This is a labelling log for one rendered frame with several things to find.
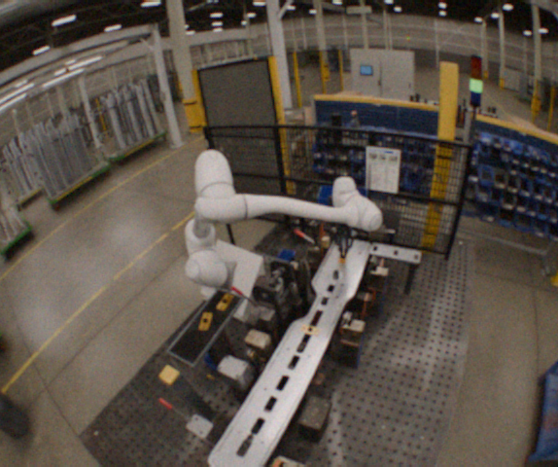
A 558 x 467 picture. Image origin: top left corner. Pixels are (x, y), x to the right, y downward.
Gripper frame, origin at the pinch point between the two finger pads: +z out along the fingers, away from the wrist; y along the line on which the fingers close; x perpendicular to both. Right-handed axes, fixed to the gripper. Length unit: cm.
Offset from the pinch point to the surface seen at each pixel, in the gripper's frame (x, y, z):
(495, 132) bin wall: 180, 112, -30
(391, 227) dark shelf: 34.4, 20.5, 3.5
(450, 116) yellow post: 59, 49, -63
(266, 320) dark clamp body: -53, -16, -1
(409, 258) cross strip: 13.1, 34.9, 6.4
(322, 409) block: -80, 19, 3
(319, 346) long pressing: -53, 7, 6
